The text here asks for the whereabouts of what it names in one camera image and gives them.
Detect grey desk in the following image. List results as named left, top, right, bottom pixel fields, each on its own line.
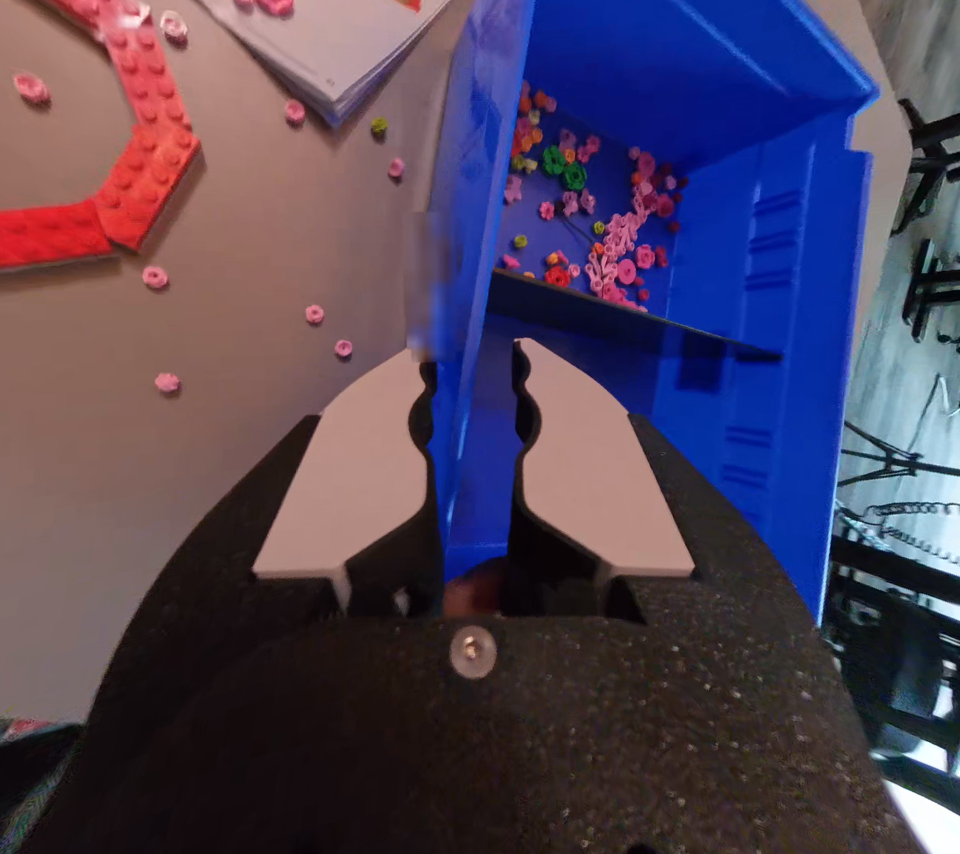
left=0, top=0, right=918, bottom=729

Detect patterned cloth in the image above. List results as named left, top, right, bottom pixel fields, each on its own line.
left=0, top=717, right=82, bottom=746

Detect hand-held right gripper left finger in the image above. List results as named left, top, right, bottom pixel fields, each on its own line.
left=252, top=351, right=445, bottom=616

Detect grey instruction booklet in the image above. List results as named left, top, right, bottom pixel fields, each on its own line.
left=90, top=0, right=519, bottom=129

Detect black tripod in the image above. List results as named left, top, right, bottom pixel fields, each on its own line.
left=836, top=419, right=960, bottom=489

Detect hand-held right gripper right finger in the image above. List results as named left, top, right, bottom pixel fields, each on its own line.
left=501, top=338, right=696, bottom=624

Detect pile of small colourful bricks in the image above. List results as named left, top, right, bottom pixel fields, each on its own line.
left=502, top=81, right=687, bottom=312

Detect black coiled cable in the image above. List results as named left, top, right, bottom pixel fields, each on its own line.
left=838, top=498, right=960, bottom=541

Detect red brick frame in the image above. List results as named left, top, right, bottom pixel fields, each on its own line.
left=0, top=0, right=204, bottom=271

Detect black metal stand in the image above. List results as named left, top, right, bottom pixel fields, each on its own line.
left=891, top=96, right=960, bottom=346

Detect blue plastic storage bin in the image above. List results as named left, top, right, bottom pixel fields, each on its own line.
left=423, top=0, right=880, bottom=628

